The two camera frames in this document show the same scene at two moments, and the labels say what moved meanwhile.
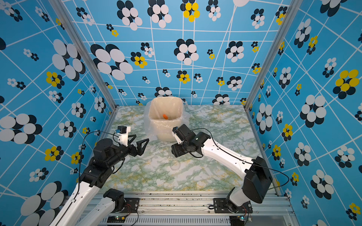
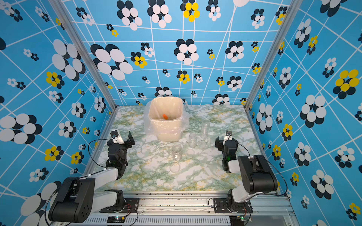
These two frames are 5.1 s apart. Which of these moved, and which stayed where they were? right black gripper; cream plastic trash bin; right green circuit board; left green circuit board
Moved: right black gripper
Stayed: cream plastic trash bin; right green circuit board; left green circuit board
